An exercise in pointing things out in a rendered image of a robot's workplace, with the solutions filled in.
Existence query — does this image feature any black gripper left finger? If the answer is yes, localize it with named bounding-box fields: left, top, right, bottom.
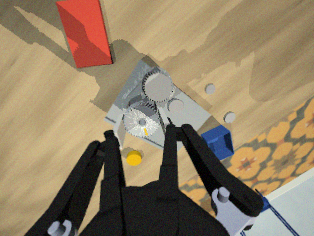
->
left=24, top=114, right=127, bottom=236

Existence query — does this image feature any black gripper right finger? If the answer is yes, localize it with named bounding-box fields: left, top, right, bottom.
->
left=152, top=107, right=264, bottom=236

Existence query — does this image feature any blue open tray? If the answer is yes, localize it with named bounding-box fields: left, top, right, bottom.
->
left=201, top=125, right=234, bottom=161

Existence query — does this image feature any white gear with yellow arrow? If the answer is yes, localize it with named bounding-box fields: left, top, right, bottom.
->
left=123, top=101, right=160, bottom=138

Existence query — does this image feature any grey flat metal plate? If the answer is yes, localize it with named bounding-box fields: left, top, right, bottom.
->
left=104, top=59, right=211, bottom=150

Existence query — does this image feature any red block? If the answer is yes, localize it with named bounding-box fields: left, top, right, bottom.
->
left=56, top=0, right=113, bottom=68

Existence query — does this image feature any yellow disc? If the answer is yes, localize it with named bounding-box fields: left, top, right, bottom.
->
left=126, top=151, right=142, bottom=166

